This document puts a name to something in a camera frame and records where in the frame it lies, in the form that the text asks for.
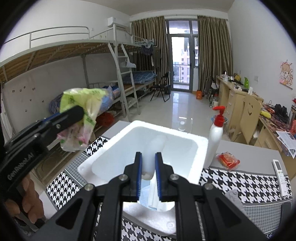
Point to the red snack packet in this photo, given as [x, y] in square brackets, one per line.
[227, 161]

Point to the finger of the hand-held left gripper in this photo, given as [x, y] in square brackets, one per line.
[55, 116]
[69, 118]

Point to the black smartphone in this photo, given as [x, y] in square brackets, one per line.
[286, 212]

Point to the green jug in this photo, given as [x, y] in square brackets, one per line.
[246, 82]

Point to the yellow-green plastic packet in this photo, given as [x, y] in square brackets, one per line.
[92, 97]

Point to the blue checked mattress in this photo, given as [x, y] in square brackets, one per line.
[138, 77]

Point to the dark steel thermos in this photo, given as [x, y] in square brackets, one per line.
[292, 113]

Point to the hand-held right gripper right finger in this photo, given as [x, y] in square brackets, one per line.
[158, 178]

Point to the houndstooth table mat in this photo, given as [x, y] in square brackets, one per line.
[254, 185]

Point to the wooden chair with smiley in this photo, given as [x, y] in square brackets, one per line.
[248, 115]

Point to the white remote control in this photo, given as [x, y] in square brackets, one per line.
[279, 176]

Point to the grey padded wall board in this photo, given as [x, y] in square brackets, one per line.
[46, 85]

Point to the white cooking pot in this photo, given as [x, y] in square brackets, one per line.
[224, 76]

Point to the dark hanging clothes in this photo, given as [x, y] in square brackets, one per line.
[150, 55]

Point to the grey sock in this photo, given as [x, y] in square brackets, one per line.
[233, 195]

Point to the white air conditioner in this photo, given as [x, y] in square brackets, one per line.
[118, 22]

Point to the red bag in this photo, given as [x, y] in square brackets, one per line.
[105, 119]

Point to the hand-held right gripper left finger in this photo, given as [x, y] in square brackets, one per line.
[138, 178]

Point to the glass balcony door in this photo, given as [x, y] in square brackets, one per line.
[181, 58]

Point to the colourful desk mat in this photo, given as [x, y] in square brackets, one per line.
[275, 125]

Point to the white foam sheet bundle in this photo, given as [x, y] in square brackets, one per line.
[149, 157]

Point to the cartoon wall poster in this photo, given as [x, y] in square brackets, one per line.
[286, 74]

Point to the printed paper sheets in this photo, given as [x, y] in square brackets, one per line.
[286, 141]

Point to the brown curtain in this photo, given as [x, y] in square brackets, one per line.
[212, 51]
[150, 30]

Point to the white foam box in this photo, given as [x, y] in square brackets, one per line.
[175, 148]

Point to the yellow pouch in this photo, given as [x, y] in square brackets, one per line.
[266, 114]

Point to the clear plastic cup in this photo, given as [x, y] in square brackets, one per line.
[182, 126]

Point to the white pump bottle red cap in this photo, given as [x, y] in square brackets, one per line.
[215, 143]

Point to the person's left hand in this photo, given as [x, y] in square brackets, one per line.
[30, 199]

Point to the white metal bunk bed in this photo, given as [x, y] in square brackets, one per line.
[57, 49]
[141, 87]

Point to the wooden desk with drawers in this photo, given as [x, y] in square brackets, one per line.
[231, 104]

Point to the black folding chair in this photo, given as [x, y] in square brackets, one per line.
[161, 87]

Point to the orange bag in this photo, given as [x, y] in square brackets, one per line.
[199, 95]

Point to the blue face mask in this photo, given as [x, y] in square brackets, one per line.
[145, 194]

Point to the black bag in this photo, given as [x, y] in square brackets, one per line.
[281, 112]

